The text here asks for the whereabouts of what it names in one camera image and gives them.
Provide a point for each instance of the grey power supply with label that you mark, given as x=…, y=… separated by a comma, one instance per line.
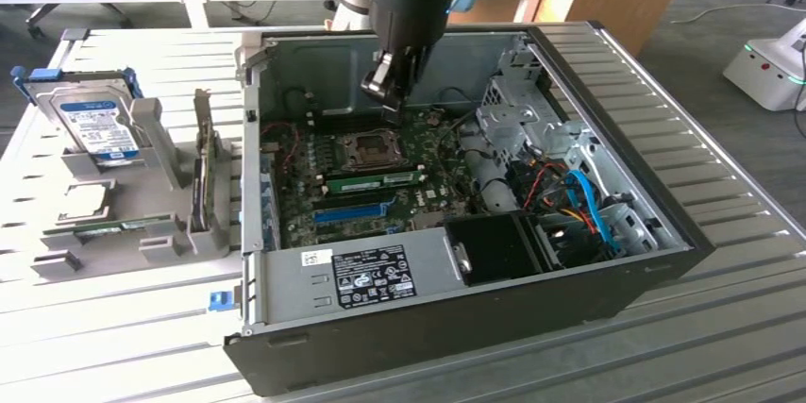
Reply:
x=296, y=290

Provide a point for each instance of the blue expansion slot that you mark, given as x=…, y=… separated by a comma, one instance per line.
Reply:
x=346, y=215

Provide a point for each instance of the green motherboard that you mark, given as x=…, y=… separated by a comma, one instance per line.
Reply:
x=434, y=172

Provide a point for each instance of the graphics card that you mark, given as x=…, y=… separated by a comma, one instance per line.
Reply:
x=204, y=176

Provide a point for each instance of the silver CPU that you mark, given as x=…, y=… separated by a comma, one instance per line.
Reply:
x=82, y=202

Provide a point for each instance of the CPU socket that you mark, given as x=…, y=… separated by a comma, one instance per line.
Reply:
x=371, y=150

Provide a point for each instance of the white machine with green light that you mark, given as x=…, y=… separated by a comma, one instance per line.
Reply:
x=762, y=72

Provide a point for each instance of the black open PC case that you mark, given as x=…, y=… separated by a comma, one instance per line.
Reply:
x=441, y=351

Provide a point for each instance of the grey parts rack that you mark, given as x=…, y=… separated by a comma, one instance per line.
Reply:
x=126, y=207

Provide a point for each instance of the blue disk carrier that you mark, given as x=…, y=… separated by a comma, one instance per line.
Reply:
x=44, y=73

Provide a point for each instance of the blue case latch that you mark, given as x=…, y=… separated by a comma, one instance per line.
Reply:
x=220, y=303

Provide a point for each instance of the black RAM slot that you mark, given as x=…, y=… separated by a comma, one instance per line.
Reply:
x=346, y=122

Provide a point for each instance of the green RAM stick with label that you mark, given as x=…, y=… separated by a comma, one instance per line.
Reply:
x=365, y=183

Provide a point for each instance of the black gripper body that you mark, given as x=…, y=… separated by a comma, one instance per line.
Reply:
x=410, y=16

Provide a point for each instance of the hard disk with blue label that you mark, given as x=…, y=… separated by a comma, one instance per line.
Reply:
x=95, y=124

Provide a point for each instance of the silver disk bay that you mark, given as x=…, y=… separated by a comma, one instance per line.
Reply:
x=503, y=115

